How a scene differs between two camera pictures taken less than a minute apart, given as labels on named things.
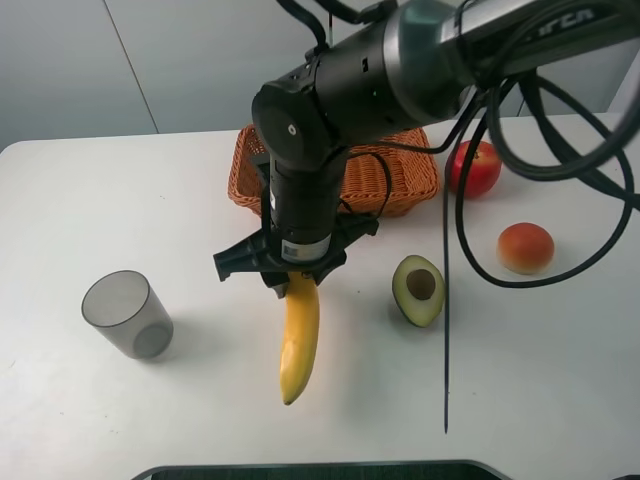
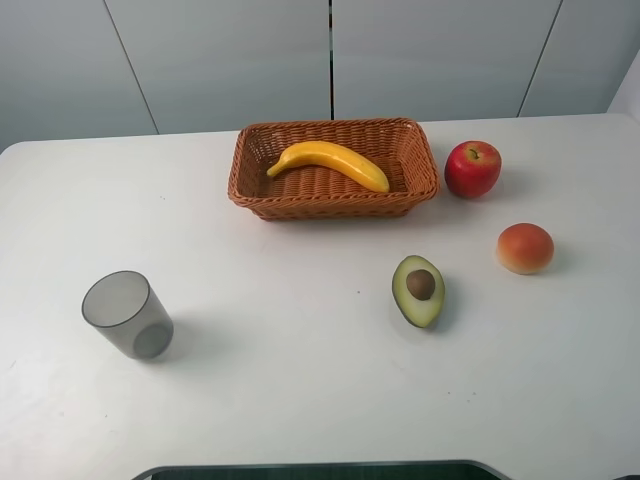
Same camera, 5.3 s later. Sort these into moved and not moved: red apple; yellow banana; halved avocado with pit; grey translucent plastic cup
Moved: yellow banana
Not moved: grey translucent plastic cup; red apple; halved avocado with pit
